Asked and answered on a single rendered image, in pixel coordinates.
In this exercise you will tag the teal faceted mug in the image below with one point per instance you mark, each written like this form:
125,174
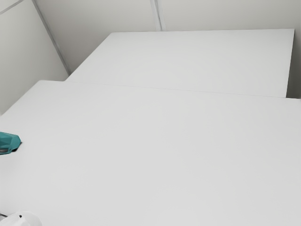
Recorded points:
9,142

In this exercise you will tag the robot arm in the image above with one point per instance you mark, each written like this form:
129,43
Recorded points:
22,219

